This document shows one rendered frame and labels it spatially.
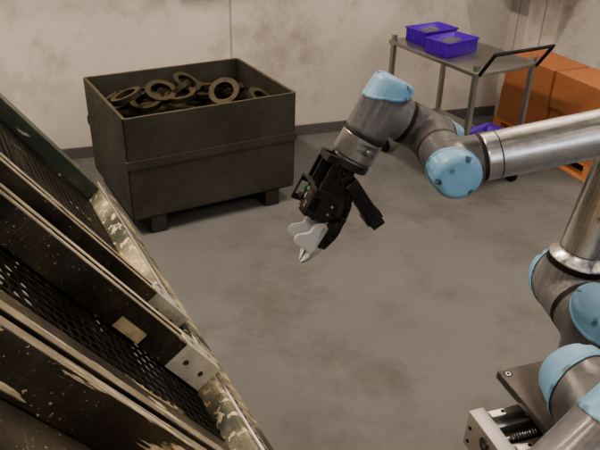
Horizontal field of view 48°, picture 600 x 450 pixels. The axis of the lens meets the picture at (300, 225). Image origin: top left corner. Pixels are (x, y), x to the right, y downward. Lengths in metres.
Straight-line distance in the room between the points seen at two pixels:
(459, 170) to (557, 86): 4.06
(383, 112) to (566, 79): 3.92
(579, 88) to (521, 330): 2.08
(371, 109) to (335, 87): 4.08
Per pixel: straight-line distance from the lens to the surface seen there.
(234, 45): 4.86
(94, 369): 0.89
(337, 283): 3.46
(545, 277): 1.41
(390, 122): 1.11
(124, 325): 1.40
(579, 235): 1.37
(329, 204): 1.14
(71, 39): 4.71
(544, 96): 5.14
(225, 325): 3.18
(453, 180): 1.02
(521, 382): 1.45
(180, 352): 1.49
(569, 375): 0.72
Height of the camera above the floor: 1.97
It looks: 30 degrees down
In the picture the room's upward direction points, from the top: 2 degrees clockwise
